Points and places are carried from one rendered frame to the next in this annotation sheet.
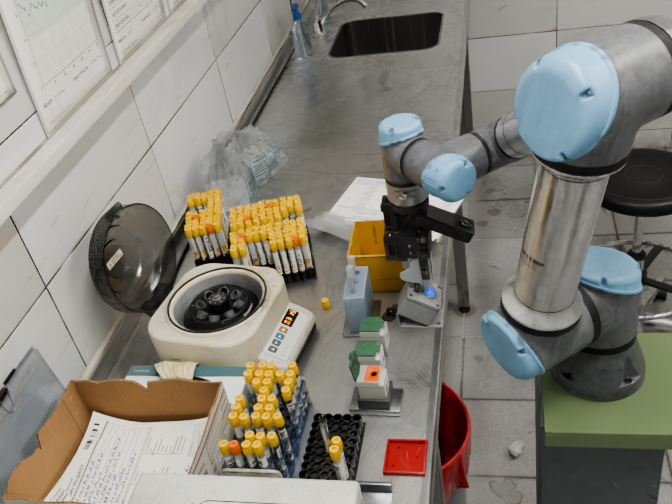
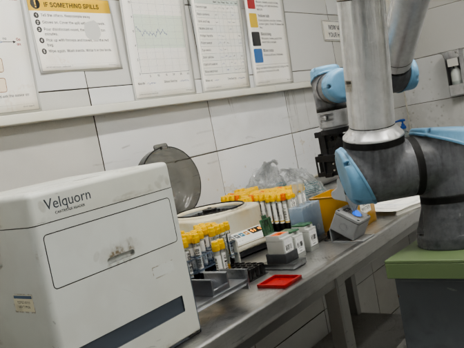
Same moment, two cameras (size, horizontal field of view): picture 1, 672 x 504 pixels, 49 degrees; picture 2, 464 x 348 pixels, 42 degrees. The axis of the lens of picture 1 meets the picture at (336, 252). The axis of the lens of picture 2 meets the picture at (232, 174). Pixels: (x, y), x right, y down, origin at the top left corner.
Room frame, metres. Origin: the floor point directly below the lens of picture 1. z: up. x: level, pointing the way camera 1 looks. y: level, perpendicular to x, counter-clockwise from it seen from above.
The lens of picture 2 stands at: (-0.36, -0.44, 1.21)
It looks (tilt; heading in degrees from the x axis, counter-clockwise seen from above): 4 degrees down; 21
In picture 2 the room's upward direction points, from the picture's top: 11 degrees counter-clockwise
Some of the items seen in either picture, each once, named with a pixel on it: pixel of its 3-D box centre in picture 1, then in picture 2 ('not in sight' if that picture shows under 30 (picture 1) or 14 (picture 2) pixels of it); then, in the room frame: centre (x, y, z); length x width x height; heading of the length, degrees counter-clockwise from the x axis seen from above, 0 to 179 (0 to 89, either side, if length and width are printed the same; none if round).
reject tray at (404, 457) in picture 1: (405, 457); (279, 281); (0.79, -0.04, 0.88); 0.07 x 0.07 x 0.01; 74
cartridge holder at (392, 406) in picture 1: (376, 397); (282, 259); (0.92, -0.02, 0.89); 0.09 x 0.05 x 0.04; 72
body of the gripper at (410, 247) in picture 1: (408, 225); (336, 152); (1.12, -0.14, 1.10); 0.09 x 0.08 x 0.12; 74
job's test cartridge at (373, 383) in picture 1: (373, 386); (280, 247); (0.92, -0.02, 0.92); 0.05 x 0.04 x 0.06; 72
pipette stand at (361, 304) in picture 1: (359, 301); (306, 222); (1.15, -0.03, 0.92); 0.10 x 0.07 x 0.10; 166
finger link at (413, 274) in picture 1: (415, 275); (342, 195); (1.11, -0.14, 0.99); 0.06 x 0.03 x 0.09; 74
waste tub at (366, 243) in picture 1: (384, 255); (343, 209); (1.28, -0.10, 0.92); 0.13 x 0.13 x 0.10; 75
